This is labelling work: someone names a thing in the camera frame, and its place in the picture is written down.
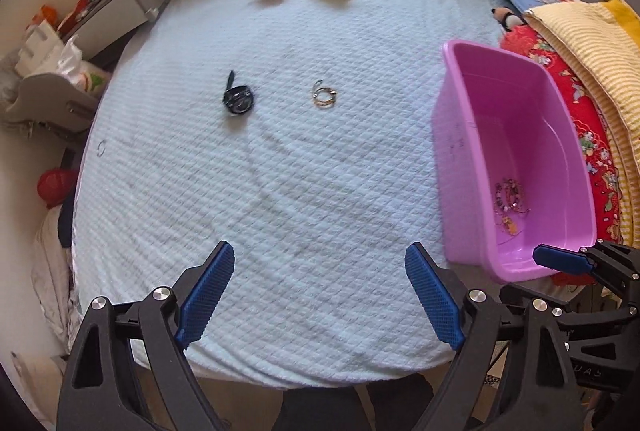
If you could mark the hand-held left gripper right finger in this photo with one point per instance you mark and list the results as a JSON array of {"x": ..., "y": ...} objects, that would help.
[{"x": 432, "y": 296}]

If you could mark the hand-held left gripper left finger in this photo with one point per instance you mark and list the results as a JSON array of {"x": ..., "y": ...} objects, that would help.
[{"x": 207, "y": 296}]

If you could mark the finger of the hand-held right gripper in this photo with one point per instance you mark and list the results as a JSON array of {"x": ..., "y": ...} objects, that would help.
[
  {"x": 590, "y": 323},
  {"x": 560, "y": 258}
]

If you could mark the small yellow flower ornament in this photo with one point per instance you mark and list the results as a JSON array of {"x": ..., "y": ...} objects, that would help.
[{"x": 510, "y": 227}]

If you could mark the pink plastic tub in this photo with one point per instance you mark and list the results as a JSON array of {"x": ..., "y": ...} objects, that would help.
[{"x": 510, "y": 121}]

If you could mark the light blue quilted blanket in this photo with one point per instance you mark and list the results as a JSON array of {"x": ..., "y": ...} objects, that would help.
[{"x": 300, "y": 191}]

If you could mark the red printed blanket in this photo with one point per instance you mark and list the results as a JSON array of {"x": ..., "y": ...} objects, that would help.
[{"x": 575, "y": 101}]

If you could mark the white cloth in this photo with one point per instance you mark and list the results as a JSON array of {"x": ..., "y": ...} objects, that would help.
[{"x": 50, "y": 261}]

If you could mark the red mesh ball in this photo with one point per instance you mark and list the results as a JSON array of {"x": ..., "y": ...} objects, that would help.
[{"x": 55, "y": 186}]

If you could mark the black wrist watch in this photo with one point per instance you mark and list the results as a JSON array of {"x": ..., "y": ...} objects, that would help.
[{"x": 237, "y": 100}]

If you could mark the yellow textured blanket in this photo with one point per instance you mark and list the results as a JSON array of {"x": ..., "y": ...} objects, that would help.
[{"x": 600, "y": 51}]

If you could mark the gold bangle rings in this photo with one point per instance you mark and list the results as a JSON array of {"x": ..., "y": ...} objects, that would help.
[{"x": 324, "y": 103}]

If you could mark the panda plush toy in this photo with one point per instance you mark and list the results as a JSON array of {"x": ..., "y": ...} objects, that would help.
[{"x": 505, "y": 18}]

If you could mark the grey curved furniture piece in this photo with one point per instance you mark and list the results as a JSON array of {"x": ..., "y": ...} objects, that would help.
[{"x": 45, "y": 103}]

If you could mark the white plastic bag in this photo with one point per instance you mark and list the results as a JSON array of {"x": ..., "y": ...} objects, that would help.
[{"x": 80, "y": 66}]

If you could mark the white foam packaging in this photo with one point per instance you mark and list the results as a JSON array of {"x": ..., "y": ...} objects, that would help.
[{"x": 37, "y": 46}]

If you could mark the orange toy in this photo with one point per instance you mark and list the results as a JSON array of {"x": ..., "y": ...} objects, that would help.
[{"x": 47, "y": 13}]

